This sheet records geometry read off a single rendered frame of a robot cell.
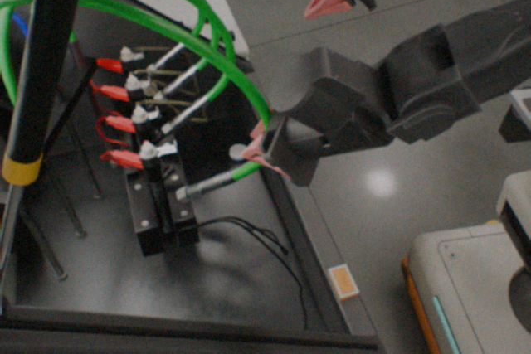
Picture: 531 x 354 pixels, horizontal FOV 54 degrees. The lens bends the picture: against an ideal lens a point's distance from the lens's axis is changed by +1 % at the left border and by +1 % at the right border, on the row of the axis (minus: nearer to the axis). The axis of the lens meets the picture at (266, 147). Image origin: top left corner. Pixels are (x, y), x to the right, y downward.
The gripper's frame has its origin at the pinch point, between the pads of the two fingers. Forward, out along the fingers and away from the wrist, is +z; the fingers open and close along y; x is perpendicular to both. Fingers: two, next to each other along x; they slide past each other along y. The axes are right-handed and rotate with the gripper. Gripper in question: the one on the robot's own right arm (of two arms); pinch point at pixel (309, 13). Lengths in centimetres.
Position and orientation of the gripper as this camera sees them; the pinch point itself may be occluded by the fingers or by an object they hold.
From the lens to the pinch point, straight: 87.4
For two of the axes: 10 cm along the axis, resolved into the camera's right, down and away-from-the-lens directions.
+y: -7.0, -4.5, -5.6
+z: -7.1, 4.9, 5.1
